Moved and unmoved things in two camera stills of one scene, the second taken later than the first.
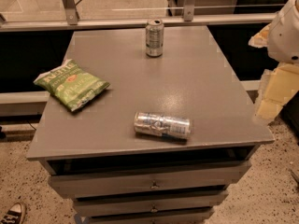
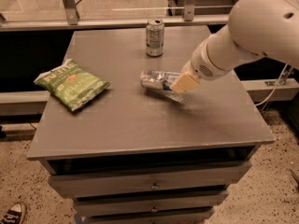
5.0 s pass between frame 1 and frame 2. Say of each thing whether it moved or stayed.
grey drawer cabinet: stayed
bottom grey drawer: stayed
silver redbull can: moved
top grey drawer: stayed
